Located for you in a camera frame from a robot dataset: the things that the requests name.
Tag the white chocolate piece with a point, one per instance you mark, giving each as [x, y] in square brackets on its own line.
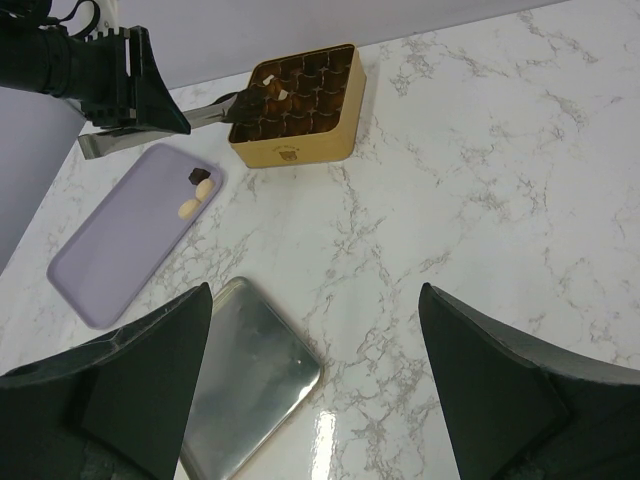
[266, 79]

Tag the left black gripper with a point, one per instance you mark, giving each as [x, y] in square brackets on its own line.
[38, 55]

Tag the lilac plastic tray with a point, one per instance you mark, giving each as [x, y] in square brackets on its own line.
[107, 261]

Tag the gold chocolate tin box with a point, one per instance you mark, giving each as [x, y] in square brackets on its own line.
[318, 120]

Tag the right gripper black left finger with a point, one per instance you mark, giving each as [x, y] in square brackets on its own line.
[115, 407]

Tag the dark metal tin lid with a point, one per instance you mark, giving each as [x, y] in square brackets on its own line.
[256, 370]

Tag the metal tongs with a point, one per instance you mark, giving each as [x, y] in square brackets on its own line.
[163, 124]

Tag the cream oval chocolate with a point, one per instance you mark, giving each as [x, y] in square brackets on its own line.
[204, 189]
[188, 208]

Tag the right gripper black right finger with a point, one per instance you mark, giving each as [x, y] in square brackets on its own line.
[518, 407]

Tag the cream oval chocolate top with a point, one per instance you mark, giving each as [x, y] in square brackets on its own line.
[204, 189]

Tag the dark oval chocolate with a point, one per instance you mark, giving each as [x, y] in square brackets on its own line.
[247, 110]

